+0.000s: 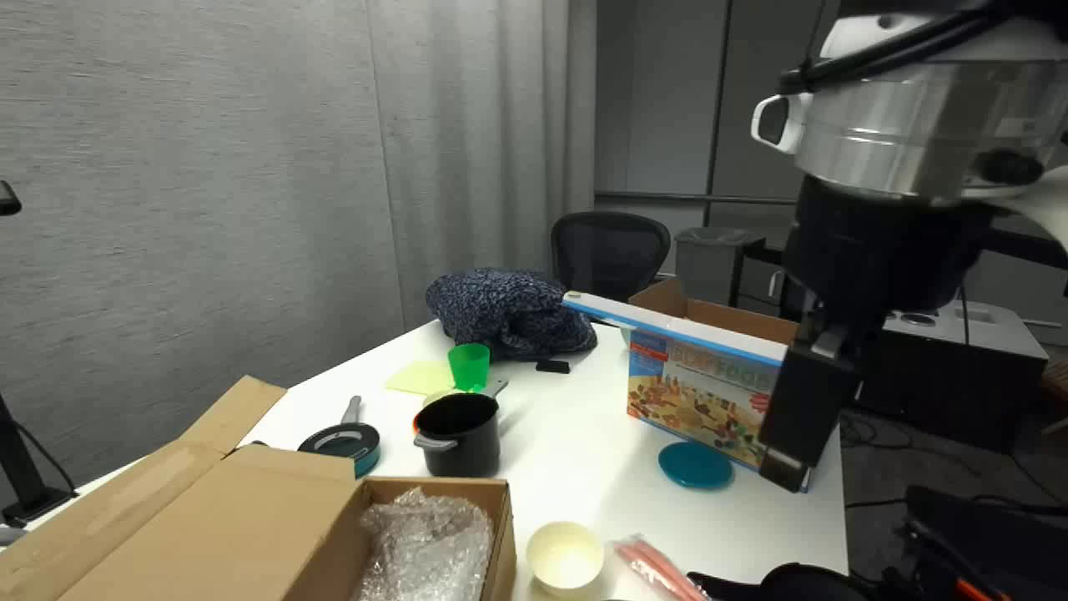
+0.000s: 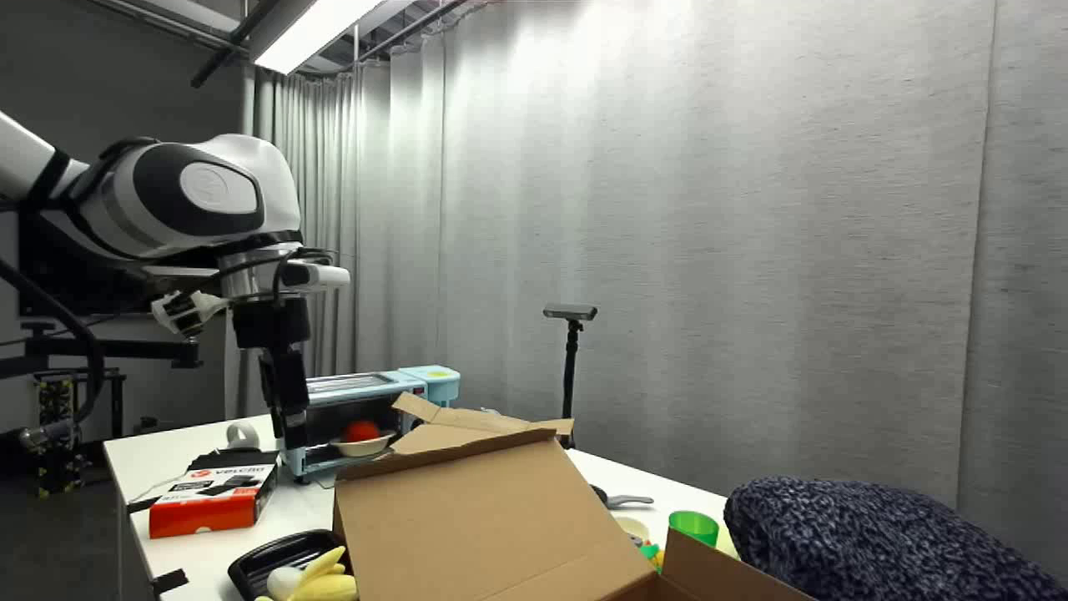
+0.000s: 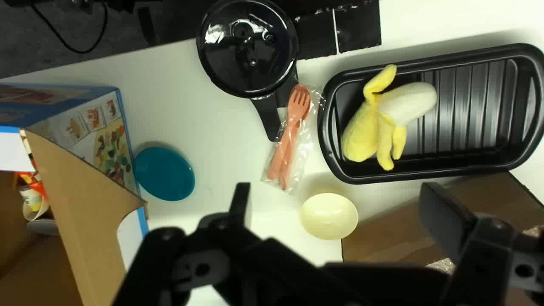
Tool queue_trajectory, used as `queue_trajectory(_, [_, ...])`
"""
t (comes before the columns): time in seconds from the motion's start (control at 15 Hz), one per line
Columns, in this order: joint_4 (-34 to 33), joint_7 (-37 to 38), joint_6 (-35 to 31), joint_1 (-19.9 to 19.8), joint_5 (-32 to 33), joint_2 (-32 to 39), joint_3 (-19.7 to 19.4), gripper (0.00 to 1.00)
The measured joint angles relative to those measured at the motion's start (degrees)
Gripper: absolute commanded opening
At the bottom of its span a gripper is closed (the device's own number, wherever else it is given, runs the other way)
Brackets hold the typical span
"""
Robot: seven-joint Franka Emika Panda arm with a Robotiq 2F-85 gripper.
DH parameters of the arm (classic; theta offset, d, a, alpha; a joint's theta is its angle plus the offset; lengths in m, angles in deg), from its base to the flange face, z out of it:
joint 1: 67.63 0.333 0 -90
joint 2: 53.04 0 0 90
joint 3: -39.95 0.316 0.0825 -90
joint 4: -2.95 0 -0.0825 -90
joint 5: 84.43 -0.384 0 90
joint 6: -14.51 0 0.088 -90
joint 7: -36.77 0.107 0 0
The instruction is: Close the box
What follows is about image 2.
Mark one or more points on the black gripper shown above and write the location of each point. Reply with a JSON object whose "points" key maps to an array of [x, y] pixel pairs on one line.
{"points": [[270, 324]]}

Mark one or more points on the brown cardboard box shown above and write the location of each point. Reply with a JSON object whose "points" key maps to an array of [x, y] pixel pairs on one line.
{"points": [[478, 521]]}

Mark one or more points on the white black Franka robot arm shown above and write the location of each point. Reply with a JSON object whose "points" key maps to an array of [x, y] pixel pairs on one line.
{"points": [[144, 200]]}

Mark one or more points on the red printed box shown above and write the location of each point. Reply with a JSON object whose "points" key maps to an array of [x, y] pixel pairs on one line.
{"points": [[204, 516]]}

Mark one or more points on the grey computer mouse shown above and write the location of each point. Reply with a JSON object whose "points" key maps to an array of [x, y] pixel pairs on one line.
{"points": [[241, 435]]}

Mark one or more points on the light blue toaster oven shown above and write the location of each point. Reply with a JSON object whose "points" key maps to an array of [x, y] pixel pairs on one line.
{"points": [[346, 391]]}

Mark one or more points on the red tomato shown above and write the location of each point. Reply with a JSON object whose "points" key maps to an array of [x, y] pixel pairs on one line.
{"points": [[360, 431]]}

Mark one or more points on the black flat device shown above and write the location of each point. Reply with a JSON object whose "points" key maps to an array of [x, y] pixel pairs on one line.
{"points": [[227, 457]]}

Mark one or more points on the white dish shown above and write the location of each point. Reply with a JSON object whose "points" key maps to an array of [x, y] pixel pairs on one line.
{"points": [[360, 447]]}

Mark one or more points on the black plastic tray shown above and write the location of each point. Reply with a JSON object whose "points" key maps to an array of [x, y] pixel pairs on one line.
{"points": [[269, 556]]}

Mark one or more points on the yellow banana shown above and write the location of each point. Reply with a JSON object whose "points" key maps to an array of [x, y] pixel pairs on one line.
{"points": [[320, 576]]}

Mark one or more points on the small black table item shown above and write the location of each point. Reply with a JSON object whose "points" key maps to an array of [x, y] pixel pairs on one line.
{"points": [[169, 580]]}

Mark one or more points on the black equipment rack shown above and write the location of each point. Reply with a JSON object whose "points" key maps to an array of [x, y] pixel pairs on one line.
{"points": [[61, 428]]}

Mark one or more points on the black monitor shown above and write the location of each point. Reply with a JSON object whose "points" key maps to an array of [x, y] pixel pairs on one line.
{"points": [[66, 277]]}

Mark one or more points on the ceiling light panel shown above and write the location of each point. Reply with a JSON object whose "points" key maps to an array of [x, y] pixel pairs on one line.
{"points": [[317, 32]]}

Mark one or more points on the green plastic cup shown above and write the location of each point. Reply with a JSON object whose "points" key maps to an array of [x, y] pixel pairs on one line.
{"points": [[690, 530]]}

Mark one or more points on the grey curtain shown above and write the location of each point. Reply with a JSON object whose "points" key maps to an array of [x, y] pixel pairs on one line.
{"points": [[722, 220]]}

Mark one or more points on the dark blue fuzzy cushion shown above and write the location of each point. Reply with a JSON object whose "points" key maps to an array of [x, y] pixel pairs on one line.
{"points": [[879, 544]]}

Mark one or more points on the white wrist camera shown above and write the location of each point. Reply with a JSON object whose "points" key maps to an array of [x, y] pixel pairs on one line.
{"points": [[317, 276]]}

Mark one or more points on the black camera stand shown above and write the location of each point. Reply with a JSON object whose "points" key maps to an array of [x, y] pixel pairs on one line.
{"points": [[571, 372]]}

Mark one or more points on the black camera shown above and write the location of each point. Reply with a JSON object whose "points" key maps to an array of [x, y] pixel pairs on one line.
{"points": [[569, 312]]}

